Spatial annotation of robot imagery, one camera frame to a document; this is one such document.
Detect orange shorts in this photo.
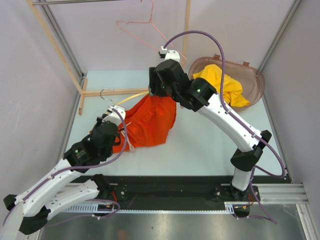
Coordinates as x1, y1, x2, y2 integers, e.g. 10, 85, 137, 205
113, 95, 177, 153

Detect pink wire hanger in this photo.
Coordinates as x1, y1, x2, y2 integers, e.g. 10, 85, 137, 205
116, 0, 191, 65

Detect yellow shorts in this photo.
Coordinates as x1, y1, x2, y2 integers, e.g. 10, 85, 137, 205
192, 64, 250, 108

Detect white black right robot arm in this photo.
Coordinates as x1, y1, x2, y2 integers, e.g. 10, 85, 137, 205
149, 59, 272, 201

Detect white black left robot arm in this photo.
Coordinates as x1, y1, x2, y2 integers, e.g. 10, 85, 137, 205
0, 105, 126, 240

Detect wooden clothes rack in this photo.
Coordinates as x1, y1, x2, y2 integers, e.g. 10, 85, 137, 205
27, 0, 186, 114

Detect brown translucent plastic basin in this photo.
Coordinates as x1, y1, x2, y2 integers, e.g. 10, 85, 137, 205
188, 55, 265, 113

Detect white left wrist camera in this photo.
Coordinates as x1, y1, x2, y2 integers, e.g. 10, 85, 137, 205
106, 105, 126, 121

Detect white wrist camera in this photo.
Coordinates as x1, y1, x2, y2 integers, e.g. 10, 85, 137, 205
158, 46, 181, 62
106, 105, 126, 121

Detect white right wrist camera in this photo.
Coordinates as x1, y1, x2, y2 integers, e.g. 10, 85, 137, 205
158, 46, 181, 62

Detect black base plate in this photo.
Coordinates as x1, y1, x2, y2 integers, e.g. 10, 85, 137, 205
62, 175, 293, 211

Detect white slotted cable duct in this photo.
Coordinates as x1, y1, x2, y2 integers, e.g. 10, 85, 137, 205
62, 202, 250, 217

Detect aluminium frame rail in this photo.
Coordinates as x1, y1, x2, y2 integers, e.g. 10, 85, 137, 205
256, 183, 309, 205

